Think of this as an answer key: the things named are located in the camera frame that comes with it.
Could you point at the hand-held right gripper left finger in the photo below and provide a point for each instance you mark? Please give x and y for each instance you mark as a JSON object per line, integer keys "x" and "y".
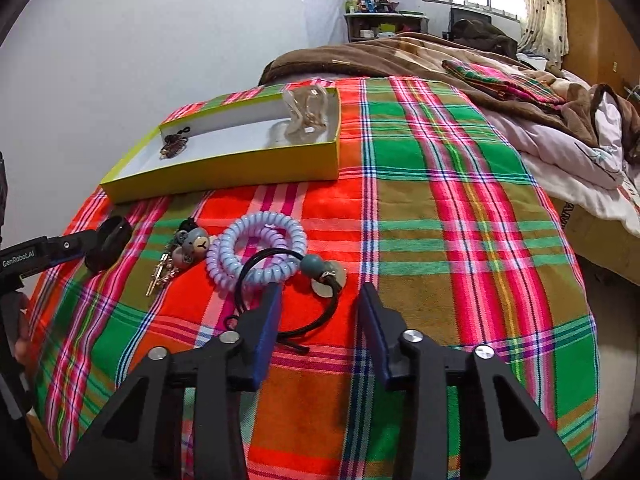
{"x": 266, "y": 332}

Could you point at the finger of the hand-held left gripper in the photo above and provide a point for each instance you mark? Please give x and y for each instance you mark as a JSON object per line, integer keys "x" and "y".
{"x": 45, "y": 252}

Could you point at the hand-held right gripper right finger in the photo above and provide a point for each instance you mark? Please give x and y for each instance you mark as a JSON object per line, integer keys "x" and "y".
{"x": 374, "y": 332}

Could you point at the black bangle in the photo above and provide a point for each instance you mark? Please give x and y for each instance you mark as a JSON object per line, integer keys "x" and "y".
{"x": 107, "y": 245}

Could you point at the yellow-green shallow box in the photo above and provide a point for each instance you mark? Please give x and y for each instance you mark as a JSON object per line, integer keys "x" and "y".
{"x": 225, "y": 170}

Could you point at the person's left hand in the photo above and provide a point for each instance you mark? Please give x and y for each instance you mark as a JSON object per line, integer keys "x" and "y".
{"x": 22, "y": 347}

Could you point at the colourful plaid bedsheet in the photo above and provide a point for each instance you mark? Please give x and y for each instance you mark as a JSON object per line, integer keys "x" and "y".
{"x": 425, "y": 240}

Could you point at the dark brown hair clip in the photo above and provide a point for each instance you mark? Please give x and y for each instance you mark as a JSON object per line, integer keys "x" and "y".
{"x": 174, "y": 147}

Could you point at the clear hair claw clip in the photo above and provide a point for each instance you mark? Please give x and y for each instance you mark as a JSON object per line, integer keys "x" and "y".
{"x": 302, "y": 120}

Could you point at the cardboard box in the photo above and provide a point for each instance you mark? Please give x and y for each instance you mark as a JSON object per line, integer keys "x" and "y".
{"x": 595, "y": 240}

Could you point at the white pink quilt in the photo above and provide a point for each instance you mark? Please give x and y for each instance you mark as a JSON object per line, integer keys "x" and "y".
{"x": 555, "y": 150}

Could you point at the brown blanket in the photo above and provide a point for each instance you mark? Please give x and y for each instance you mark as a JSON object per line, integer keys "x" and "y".
{"x": 380, "y": 55}

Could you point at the folded plaid cloth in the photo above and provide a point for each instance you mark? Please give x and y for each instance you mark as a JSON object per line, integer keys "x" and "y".
{"x": 505, "y": 82}

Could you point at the dark jacket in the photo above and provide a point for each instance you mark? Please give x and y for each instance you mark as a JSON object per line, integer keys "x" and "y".
{"x": 480, "y": 32}

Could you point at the dotted curtain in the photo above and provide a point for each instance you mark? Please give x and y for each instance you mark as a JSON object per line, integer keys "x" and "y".
{"x": 545, "y": 10}

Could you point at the wooden wardrobe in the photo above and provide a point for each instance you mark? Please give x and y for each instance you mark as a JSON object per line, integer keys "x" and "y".
{"x": 605, "y": 25}

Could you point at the wall shelf unit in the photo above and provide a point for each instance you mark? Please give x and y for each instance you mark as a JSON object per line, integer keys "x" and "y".
{"x": 385, "y": 27}

